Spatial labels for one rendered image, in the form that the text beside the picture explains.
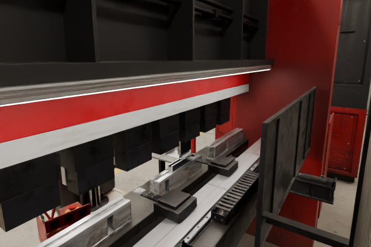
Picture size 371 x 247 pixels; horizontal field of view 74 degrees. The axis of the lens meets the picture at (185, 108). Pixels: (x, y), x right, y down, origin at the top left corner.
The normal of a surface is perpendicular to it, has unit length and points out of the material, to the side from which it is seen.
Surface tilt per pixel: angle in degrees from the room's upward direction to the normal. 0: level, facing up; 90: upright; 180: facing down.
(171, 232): 0
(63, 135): 90
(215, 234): 0
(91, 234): 90
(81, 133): 90
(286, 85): 90
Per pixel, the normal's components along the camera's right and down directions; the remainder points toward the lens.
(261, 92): -0.56, 0.17
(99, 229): 0.83, 0.11
